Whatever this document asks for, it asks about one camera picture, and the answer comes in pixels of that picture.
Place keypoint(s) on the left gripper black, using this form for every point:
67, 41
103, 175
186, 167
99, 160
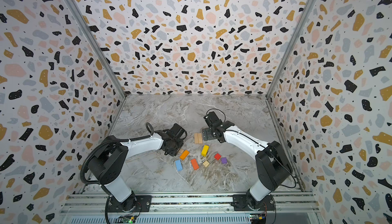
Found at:
174, 153

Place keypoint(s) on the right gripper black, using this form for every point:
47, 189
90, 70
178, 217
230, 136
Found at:
209, 133

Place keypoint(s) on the orange wood block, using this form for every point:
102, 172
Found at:
184, 154

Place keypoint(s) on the blue wood block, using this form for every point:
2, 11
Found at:
178, 165

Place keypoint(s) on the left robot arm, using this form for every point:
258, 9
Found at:
104, 163

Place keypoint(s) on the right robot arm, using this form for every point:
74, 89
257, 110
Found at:
273, 166

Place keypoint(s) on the yellow wood block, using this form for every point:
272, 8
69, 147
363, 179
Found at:
204, 150

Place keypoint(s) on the red-orange wood block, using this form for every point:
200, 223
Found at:
194, 164

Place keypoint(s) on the red wood cube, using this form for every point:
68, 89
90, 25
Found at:
217, 156

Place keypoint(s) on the left electronics board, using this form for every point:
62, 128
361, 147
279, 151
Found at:
127, 219

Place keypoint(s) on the electronics board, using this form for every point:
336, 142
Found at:
258, 218
127, 219

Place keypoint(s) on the right electronics board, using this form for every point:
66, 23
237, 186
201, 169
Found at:
258, 218

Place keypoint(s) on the right corner aluminium profile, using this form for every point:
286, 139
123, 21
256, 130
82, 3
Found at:
291, 44

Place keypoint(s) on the corner aluminium profile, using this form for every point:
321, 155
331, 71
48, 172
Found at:
94, 45
291, 44

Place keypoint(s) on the left corner aluminium profile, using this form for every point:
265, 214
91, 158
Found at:
94, 45

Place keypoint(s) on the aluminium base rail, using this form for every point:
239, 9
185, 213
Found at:
193, 208

